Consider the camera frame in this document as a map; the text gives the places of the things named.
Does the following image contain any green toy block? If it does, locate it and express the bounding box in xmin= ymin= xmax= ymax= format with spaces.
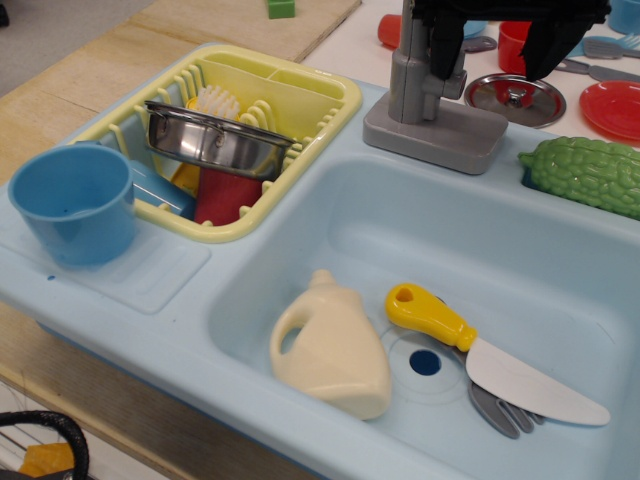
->
xmin=266 ymin=0 xmax=296 ymax=19

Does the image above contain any blue item in rack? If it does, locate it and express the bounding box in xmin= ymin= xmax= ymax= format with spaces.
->
xmin=130 ymin=160 xmax=196 ymax=220

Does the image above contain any grey toy faucet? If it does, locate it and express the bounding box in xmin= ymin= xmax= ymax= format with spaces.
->
xmin=363 ymin=1 xmax=508 ymax=175

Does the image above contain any yellow item bottom left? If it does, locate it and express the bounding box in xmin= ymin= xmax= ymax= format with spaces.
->
xmin=18 ymin=442 xmax=74 ymax=478

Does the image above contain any red toy item back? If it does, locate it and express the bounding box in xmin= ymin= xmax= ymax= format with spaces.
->
xmin=377 ymin=14 xmax=402 ymax=48

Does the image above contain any stainless steel pot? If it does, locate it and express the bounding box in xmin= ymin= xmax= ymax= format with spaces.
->
xmin=144 ymin=101 xmax=294 ymax=181

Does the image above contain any red plastic plate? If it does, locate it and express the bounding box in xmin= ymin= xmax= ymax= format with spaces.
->
xmin=579 ymin=80 xmax=639 ymax=144

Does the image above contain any grey toy spatula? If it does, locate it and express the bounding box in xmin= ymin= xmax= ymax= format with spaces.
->
xmin=583 ymin=38 xmax=640 ymax=59

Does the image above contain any yellow dish rack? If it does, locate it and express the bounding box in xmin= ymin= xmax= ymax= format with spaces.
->
xmin=64 ymin=44 xmax=362 ymax=243

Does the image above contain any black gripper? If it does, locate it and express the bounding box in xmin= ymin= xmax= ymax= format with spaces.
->
xmin=412 ymin=0 xmax=611 ymax=81

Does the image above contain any cream toy detergent bottle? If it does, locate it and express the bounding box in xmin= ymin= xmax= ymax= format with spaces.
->
xmin=269 ymin=270 xmax=392 ymax=420

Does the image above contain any green bitter gourd toy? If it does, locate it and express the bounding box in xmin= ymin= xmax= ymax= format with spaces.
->
xmin=518 ymin=137 xmax=639 ymax=220

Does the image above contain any steel pot lid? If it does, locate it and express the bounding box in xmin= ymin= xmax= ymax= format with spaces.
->
xmin=464 ymin=73 xmax=566 ymax=128

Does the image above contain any black cable loop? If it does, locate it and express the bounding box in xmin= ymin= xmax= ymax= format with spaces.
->
xmin=0 ymin=410 xmax=90 ymax=480

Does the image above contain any blue plastic cup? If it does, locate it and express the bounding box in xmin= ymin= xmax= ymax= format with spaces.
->
xmin=8 ymin=142 xmax=136 ymax=267

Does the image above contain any light blue toy sink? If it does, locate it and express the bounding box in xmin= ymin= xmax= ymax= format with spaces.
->
xmin=0 ymin=41 xmax=640 ymax=480

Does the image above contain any red plastic cup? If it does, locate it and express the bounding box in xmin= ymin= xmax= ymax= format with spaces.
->
xmin=498 ymin=21 xmax=531 ymax=75

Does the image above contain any yellow handled toy knife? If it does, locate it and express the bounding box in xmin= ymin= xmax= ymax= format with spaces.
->
xmin=385 ymin=283 xmax=611 ymax=426

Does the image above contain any red cup in rack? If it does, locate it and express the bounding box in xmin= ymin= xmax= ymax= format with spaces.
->
xmin=194 ymin=169 xmax=262 ymax=226

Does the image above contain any grey toy fork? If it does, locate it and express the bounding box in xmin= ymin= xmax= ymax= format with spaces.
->
xmin=449 ymin=344 xmax=546 ymax=440

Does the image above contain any blue cup at back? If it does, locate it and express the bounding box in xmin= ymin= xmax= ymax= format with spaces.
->
xmin=607 ymin=0 xmax=640 ymax=34

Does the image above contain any white dish brush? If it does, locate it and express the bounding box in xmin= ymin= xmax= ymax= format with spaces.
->
xmin=186 ymin=85 xmax=240 ymax=120

